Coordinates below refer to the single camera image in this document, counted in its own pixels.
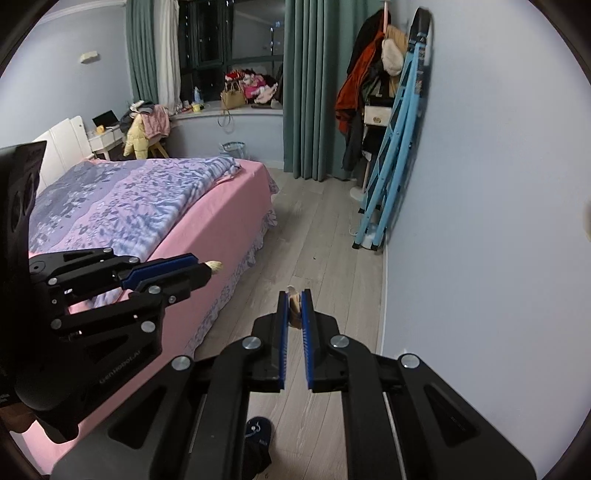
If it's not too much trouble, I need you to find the green curtain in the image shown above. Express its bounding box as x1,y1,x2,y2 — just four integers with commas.
125,0,158,102
283,1,380,181

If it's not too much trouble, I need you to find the white purse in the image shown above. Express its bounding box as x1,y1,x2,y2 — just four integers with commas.
363,105,392,127

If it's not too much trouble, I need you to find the black shoe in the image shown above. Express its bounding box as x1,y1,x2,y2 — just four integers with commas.
242,416,273,480

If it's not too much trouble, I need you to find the pink sheeted bed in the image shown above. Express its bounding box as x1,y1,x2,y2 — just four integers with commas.
1,160,274,474

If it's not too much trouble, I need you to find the trash bin with plastic bag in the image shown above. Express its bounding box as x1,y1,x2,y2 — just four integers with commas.
219,141,249,159

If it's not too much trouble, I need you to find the green curtain left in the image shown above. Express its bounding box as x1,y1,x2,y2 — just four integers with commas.
125,0,158,102

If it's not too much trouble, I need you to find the white padded headboard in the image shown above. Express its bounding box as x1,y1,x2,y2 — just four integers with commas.
35,116,93,194

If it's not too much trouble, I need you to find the pile of clothes on sill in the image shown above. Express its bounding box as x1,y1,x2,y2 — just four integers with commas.
223,69,283,109

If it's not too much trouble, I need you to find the dark window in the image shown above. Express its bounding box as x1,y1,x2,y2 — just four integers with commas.
178,0,287,101

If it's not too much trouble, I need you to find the white sheer curtain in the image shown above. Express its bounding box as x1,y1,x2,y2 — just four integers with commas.
153,0,181,114

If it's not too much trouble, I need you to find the yellowish trash piece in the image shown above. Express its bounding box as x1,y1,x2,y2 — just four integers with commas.
205,260,223,274

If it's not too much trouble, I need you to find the tan handbag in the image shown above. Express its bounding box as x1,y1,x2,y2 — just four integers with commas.
217,80,247,133

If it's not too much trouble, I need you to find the white wall lamp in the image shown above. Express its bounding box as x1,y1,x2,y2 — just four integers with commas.
79,51,100,64

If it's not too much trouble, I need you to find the beige trash piece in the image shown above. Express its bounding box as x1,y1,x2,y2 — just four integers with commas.
287,285,303,330

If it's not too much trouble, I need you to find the chair piled with clothes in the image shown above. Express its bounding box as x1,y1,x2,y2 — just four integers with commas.
119,100,170,159

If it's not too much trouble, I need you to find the green curtain right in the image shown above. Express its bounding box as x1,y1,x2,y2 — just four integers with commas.
283,1,380,181

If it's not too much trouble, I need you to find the purple floral pink quilt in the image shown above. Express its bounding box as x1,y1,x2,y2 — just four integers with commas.
29,156,239,261

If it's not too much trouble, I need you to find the coat rack with clothes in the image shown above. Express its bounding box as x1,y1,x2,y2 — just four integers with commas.
335,1,409,201

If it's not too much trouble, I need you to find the white desk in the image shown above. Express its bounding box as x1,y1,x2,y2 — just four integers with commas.
87,126,124,160

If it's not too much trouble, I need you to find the black laptop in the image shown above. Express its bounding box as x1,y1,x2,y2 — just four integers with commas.
92,110,119,129

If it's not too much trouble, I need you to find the blue folded drying rack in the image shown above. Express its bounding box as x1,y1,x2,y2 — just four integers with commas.
353,7,432,251

